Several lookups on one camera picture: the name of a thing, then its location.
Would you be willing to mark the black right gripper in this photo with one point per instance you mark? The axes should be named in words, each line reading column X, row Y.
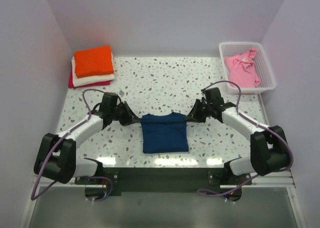
column 194, row 116

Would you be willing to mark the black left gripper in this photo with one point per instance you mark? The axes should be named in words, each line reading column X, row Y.
column 130, row 118

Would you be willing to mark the navy blue printed t-shirt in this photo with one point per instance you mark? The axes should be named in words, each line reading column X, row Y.
column 164, row 134

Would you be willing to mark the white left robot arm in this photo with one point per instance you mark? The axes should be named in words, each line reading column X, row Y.
column 57, row 155

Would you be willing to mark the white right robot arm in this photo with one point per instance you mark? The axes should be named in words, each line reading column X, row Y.
column 269, row 149

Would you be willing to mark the pink polo shirt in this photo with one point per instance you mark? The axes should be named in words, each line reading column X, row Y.
column 242, row 69

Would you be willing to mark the folded cream t-shirt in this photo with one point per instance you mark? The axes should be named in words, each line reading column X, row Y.
column 77, row 82

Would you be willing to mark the folded orange t-shirt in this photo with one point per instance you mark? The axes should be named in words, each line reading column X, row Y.
column 94, row 62

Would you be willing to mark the folded magenta t-shirt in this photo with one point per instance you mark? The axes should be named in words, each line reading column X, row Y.
column 71, row 86

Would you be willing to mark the white plastic mesh basket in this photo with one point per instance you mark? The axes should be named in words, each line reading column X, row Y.
column 262, row 66

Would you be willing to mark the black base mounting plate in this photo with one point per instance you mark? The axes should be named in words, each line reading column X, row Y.
column 209, row 181

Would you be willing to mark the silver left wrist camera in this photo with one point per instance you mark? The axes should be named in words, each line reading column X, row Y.
column 121, row 93

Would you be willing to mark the aluminium extrusion rail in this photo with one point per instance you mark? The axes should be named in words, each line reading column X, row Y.
column 273, row 180

